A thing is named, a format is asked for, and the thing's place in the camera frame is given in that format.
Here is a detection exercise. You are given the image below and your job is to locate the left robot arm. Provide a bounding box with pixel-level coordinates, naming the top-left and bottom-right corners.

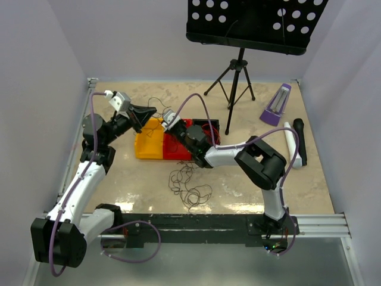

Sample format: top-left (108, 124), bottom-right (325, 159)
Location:
top-left (30, 104), bottom-right (157, 268)

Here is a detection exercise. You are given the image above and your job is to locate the black plastic bin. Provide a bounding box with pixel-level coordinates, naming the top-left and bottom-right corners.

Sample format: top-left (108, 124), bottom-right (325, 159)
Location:
top-left (192, 119), bottom-right (221, 145)

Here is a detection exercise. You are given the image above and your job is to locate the small brown cable clump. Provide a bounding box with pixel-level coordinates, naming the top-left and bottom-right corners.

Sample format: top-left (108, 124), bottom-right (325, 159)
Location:
top-left (166, 136), bottom-right (188, 157)

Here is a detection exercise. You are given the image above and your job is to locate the orange plastic bin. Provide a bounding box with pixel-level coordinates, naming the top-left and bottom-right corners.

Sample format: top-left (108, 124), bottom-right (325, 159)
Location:
top-left (135, 117), bottom-right (164, 160)

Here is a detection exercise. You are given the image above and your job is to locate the aluminium frame rail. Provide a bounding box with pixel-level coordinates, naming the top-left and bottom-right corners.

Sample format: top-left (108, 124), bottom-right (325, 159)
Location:
top-left (36, 212), bottom-right (353, 239)

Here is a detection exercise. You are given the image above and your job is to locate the red plastic bin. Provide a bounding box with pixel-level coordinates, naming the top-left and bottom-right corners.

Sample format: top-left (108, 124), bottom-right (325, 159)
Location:
top-left (163, 133), bottom-right (192, 161)

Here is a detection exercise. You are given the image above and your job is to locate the black white-striped cable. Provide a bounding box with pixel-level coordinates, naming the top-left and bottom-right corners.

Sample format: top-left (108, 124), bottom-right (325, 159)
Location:
top-left (145, 97), bottom-right (172, 138)

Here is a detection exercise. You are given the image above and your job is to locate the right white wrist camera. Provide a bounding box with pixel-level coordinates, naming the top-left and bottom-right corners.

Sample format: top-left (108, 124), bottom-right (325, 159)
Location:
top-left (161, 109), bottom-right (181, 132)

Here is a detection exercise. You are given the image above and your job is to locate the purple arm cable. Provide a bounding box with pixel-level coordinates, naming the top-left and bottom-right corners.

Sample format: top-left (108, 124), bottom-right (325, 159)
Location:
top-left (48, 91), bottom-right (114, 278)
top-left (174, 92), bottom-right (300, 215)

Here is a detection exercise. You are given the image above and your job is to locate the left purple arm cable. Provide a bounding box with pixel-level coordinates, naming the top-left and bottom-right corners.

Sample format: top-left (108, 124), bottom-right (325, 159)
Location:
top-left (48, 91), bottom-right (114, 278)

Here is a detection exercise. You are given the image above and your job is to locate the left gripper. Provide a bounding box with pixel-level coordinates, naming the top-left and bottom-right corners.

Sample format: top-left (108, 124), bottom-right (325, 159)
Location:
top-left (103, 103), bottom-right (156, 145)

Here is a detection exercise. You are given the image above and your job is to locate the black music stand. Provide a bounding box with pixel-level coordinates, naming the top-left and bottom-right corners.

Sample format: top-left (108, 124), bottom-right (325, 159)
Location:
top-left (185, 0), bottom-right (329, 136)

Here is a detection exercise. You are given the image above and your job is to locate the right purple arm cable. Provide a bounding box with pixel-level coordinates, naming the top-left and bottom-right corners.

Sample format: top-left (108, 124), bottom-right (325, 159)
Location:
top-left (174, 92), bottom-right (300, 215)

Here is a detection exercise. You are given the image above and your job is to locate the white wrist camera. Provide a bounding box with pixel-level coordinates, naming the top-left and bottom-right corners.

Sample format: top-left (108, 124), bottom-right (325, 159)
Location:
top-left (161, 109), bottom-right (181, 132)
top-left (107, 91), bottom-right (131, 113)

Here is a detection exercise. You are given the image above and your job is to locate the purple metronome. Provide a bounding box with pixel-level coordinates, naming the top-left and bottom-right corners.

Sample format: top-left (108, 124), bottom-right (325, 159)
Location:
top-left (260, 83), bottom-right (292, 127)

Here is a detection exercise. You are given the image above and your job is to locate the black microphone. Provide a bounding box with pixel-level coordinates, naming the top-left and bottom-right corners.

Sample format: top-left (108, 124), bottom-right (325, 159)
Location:
top-left (293, 118), bottom-right (307, 166)

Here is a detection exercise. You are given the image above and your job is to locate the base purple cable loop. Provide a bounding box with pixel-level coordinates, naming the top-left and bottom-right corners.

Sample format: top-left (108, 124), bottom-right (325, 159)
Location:
top-left (267, 208), bottom-right (298, 257)
top-left (99, 220), bottom-right (162, 264)

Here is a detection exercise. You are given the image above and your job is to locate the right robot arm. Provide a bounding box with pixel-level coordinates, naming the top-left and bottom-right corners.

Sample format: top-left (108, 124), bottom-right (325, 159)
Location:
top-left (162, 119), bottom-right (287, 234)

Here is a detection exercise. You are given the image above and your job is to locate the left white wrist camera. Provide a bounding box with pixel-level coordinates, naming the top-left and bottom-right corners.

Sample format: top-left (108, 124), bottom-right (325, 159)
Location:
top-left (107, 91), bottom-right (131, 113)

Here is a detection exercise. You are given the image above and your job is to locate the red brown cable bundle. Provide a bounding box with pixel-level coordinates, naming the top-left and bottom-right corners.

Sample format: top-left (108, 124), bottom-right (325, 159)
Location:
top-left (168, 160), bottom-right (213, 214)

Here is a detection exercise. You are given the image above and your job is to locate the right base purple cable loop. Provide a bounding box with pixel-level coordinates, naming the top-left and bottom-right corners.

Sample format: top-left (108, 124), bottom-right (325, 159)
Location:
top-left (267, 208), bottom-right (298, 257)

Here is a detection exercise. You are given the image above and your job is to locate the white microphone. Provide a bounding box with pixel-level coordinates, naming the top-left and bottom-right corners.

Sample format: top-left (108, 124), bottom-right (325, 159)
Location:
top-left (284, 130), bottom-right (302, 169)

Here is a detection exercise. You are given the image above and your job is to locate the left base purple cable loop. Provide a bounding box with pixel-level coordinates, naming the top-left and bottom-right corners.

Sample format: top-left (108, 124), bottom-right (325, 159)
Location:
top-left (99, 220), bottom-right (162, 264)

